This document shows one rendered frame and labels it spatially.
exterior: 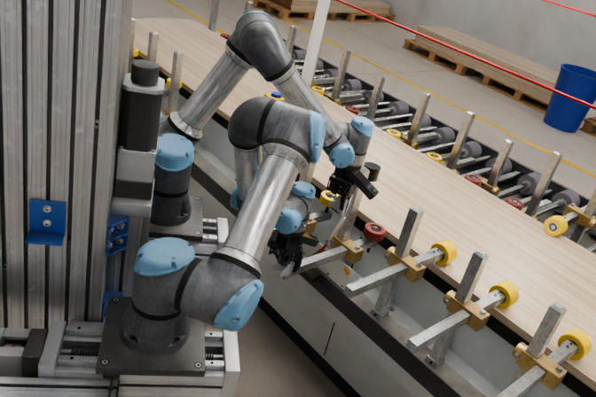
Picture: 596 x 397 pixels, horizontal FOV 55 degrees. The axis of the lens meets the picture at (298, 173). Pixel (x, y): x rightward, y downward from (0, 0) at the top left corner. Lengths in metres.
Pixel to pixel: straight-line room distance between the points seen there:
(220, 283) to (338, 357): 1.56
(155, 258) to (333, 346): 1.59
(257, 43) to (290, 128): 0.33
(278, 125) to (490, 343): 1.17
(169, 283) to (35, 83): 0.47
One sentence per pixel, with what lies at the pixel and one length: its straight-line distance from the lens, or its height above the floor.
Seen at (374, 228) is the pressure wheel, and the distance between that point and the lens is 2.18.
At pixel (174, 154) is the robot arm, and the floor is 1.26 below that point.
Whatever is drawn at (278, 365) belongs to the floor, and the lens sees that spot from 2.81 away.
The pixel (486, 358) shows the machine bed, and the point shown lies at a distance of 2.17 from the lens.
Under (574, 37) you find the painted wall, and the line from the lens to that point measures 9.37.
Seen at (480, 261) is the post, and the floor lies 1.13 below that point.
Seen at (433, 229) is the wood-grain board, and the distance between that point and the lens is 2.32.
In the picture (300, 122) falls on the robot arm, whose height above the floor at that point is 1.51.
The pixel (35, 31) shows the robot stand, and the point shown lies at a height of 1.64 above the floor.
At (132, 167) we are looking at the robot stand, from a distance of 1.37.
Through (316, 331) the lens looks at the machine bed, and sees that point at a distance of 2.73.
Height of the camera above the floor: 1.99
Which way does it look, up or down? 27 degrees down
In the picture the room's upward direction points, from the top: 13 degrees clockwise
